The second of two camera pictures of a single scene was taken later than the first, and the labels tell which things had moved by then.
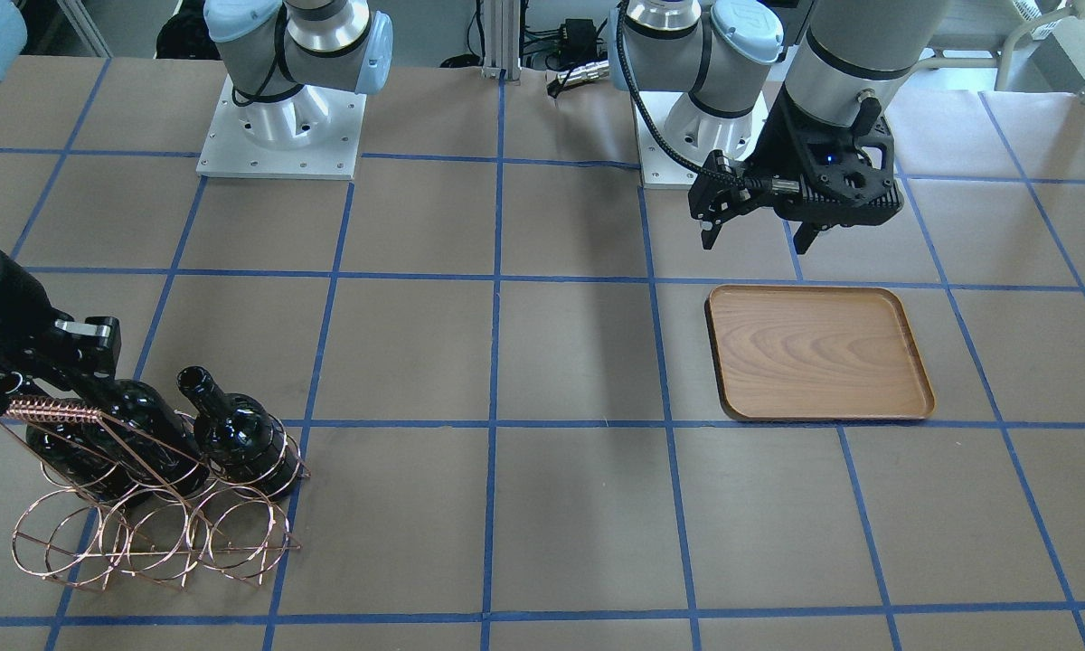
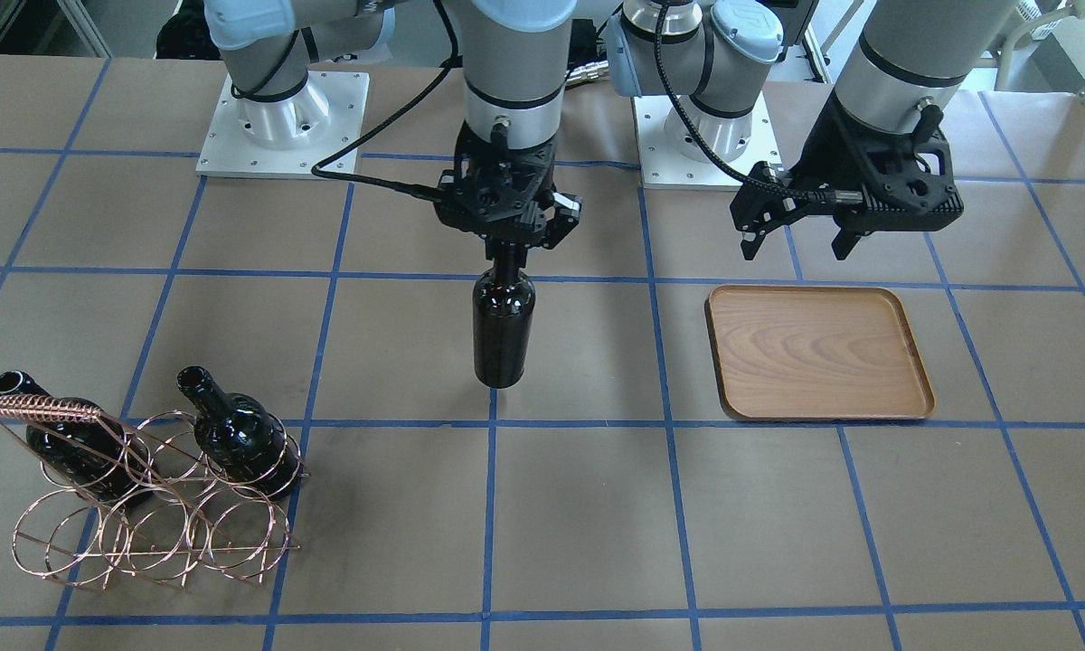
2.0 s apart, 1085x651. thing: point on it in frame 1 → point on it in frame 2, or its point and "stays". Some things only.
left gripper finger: (807, 232) → (846, 239)
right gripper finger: (97, 344) → (567, 209)
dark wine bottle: (147, 430) → (504, 306)
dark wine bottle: (240, 441) stays
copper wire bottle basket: (153, 495) stays
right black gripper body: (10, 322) → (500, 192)
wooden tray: (808, 353) stays
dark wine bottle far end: (88, 460) stays
